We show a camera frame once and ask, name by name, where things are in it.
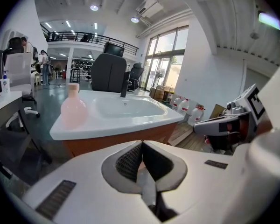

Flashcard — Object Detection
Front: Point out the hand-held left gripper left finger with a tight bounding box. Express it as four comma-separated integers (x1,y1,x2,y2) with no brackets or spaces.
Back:
22,140,160,224

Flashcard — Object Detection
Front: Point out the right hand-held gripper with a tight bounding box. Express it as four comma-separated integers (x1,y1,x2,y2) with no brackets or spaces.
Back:
192,84,266,149

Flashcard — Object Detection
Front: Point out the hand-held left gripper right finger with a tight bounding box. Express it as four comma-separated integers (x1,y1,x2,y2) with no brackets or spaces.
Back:
142,129,280,224

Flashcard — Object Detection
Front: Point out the white ceramic sink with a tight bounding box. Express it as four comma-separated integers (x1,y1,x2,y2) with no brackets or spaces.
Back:
49,89,185,141

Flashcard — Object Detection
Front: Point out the flat cardboard sheet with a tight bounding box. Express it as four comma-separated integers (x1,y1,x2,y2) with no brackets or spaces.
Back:
208,104,227,120

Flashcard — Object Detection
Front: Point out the clear water jug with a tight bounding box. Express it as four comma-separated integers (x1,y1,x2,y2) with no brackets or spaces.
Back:
187,105,205,126
178,98,191,117
172,96,184,112

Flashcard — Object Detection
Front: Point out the cardboard box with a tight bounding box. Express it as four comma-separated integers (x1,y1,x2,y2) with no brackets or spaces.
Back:
149,84,166,100

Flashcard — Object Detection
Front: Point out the pink round bottle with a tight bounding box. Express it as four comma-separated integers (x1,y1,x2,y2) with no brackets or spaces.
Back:
60,83,88,129

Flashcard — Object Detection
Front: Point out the black office chair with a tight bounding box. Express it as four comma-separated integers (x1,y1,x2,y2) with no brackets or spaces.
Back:
127,63,145,91

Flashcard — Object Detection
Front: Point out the black faucet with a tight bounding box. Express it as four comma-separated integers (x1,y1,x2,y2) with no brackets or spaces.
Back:
120,71,132,98

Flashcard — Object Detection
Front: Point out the large dark grey armchair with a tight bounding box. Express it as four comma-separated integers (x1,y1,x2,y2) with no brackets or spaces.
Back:
91,53,128,93

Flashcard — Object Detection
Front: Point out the black bar stool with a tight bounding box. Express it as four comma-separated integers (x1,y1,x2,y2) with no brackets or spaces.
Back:
69,67,81,84

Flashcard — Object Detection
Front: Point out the black monitor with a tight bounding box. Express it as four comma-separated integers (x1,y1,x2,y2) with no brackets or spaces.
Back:
103,42,125,57

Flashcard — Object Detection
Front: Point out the white ceiling air conditioner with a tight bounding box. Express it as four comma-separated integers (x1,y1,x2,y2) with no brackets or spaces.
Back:
135,0,164,19

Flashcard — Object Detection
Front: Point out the hand soap pump bottle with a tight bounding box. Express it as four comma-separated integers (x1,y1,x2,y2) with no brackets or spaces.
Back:
0,70,11,95

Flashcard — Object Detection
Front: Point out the white mesh office chair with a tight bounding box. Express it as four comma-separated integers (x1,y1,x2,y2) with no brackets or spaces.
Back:
4,52,41,128

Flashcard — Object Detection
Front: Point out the black mezzanine railing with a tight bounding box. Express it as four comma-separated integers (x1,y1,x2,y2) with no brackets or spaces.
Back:
40,23,140,56

